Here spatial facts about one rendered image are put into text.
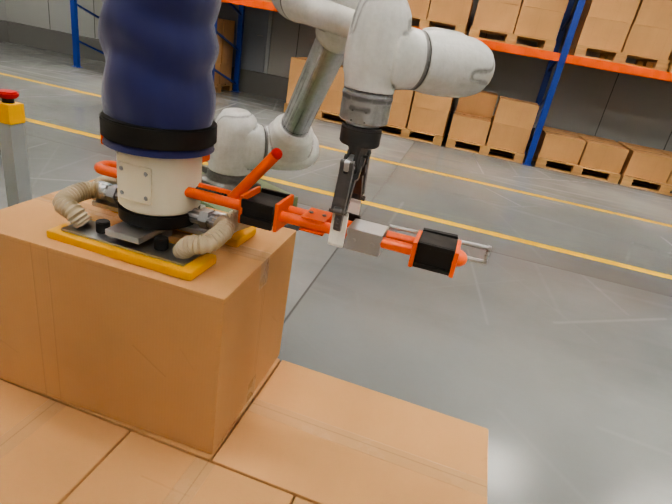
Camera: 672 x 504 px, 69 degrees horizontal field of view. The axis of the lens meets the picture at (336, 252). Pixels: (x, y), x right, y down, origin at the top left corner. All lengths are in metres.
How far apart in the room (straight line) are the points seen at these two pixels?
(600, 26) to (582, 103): 1.72
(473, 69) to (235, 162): 1.03
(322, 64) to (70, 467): 1.19
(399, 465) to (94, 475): 0.65
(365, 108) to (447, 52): 0.17
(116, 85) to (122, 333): 0.49
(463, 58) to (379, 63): 0.16
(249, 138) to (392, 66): 0.97
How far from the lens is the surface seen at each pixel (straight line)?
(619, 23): 8.22
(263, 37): 10.05
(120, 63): 1.00
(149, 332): 1.06
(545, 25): 8.06
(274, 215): 0.96
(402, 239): 0.95
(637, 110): 9.70
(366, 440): 1.27
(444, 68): 0.91
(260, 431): 1.24
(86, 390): 1.27
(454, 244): 0.92
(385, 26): 0.85
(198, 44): 0.99
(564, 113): 9.47
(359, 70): 0.86
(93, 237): 1.10
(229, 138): 1.74
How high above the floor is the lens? 1.43
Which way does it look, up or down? 25 degrees down
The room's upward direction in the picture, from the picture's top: 10 degrees clockwise
